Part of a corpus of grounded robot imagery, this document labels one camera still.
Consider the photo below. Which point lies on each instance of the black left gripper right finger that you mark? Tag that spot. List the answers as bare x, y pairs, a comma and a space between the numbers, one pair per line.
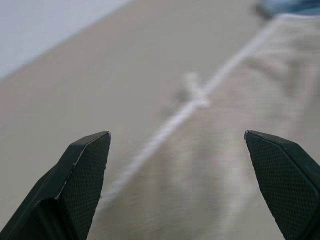
285, 185

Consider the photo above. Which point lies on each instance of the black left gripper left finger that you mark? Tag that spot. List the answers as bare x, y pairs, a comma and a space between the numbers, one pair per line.
75, 190

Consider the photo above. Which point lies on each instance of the beige towel with white hem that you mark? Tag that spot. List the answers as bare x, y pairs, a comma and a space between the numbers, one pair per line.
225, 155

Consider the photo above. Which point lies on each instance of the dark blue blurred object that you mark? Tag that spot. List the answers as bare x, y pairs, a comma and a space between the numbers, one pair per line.
282, 6

